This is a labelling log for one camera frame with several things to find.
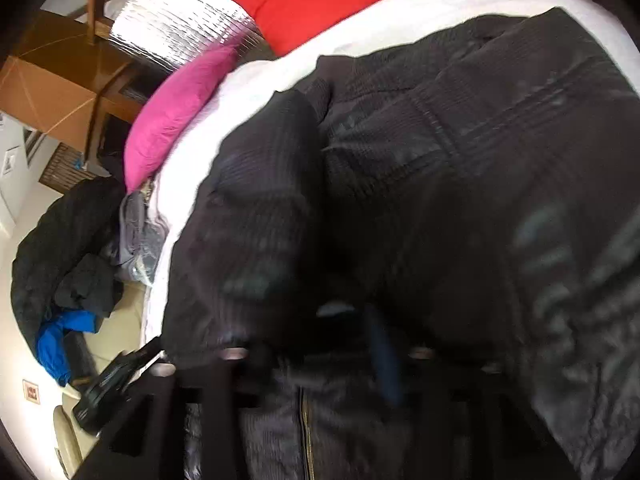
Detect black jacket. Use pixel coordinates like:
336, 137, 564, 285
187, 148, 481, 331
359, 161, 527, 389
162, 9, 639, 479

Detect black clothes pile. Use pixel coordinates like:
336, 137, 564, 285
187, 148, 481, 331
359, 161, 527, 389
11, 177, 125, 351

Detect grey folded clothes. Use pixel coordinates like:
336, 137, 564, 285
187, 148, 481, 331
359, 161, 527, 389
117, 191, 168, 287

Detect blue garment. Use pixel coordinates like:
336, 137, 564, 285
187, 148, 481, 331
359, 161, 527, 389
36, 310, 96, 387

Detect magenta pillow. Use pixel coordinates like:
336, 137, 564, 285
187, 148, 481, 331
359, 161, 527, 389
124, 46, 236, 193

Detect brown cardboard box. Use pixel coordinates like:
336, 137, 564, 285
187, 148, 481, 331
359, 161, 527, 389
1, 10, 132, 152

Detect white textured bedspread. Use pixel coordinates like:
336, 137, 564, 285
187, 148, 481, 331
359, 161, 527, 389
141, 0, 639, 342

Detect silver foil insulation sheet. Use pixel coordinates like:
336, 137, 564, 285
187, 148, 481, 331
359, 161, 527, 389
108, 0, 267, 73

